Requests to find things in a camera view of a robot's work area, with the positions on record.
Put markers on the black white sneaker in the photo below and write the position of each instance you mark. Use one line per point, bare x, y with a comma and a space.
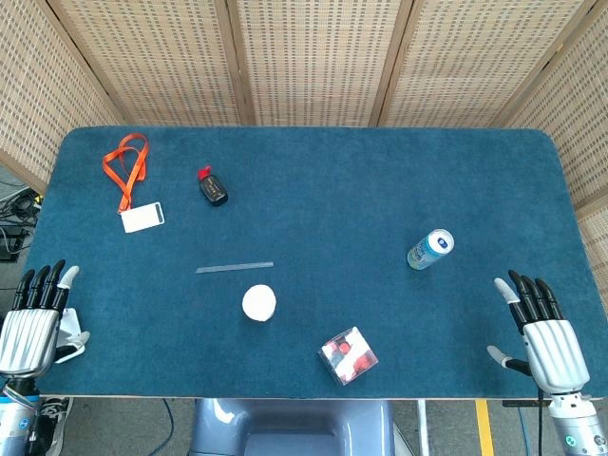
56, 420

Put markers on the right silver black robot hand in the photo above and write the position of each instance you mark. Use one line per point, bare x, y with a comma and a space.
553, 351

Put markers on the white table leg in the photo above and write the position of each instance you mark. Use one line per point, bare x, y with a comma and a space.
423, 427

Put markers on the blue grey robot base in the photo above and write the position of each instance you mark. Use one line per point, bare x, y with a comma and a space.
290, 427

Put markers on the blue table carpet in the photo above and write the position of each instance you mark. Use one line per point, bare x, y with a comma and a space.
304, 214

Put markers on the clear plastic box red items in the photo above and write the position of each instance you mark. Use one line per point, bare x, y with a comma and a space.
349, 356

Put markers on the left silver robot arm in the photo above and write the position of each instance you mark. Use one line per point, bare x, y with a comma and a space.
14, 418

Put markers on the white badge card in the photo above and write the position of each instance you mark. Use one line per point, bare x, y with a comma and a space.
142, 217

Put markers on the white paper cup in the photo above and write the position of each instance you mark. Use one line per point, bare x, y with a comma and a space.
259, 304

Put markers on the black bottle red cap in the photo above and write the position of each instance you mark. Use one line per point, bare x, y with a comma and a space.
214, 190

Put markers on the woven folding screen panel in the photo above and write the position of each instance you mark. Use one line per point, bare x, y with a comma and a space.
570, 119
33, 95
475, 62
318, 62
157, 62

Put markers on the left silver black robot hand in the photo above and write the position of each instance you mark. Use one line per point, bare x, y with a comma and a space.
24, 337

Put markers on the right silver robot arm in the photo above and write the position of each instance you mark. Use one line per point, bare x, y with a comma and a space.
577, 423

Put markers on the light blue drink can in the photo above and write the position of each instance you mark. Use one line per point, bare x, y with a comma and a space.
430, 249

